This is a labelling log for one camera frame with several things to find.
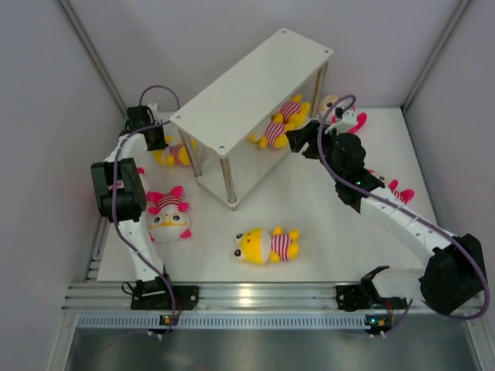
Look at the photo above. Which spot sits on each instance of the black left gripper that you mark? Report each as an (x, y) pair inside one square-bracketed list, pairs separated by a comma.
[(162, 143)]

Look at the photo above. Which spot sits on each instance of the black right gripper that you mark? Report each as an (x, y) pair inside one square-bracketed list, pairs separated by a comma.
[(308, 134)]

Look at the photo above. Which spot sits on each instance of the yellow plush toy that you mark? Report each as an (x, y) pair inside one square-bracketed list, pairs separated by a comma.
[(174, 154), (259, 246), (274, 135)]

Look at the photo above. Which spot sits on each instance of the white pink plush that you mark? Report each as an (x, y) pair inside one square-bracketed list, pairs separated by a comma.
[(329, 101), (144, 180), (168, 220), (403, 195)]

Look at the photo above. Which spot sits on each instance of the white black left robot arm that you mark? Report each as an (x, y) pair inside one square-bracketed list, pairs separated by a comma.
[(120, 190)]

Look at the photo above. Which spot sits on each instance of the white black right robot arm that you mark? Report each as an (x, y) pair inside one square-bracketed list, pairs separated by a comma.
[(453, 271)]

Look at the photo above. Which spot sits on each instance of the yellow plush inside shelf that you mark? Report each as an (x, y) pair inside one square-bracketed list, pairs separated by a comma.
[(295, 110)]

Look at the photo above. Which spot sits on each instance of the white two-tier shelf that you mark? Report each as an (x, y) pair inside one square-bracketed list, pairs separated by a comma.
[(216, 123)]

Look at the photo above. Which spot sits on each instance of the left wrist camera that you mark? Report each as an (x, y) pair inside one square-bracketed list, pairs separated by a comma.
[(153, 109)]

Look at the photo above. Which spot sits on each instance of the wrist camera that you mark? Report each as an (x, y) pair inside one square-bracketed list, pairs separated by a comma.
[(153, 109), (343, 122)]

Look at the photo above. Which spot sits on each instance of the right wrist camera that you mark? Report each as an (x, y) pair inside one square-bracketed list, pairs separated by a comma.
[(343, 122)]

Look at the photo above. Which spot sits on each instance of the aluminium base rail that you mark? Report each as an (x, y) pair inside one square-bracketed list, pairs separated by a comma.
[(212, 296)]

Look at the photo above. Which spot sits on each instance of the grey slotted cable duct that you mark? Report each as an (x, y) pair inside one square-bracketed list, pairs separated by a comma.
[(226, 321)]

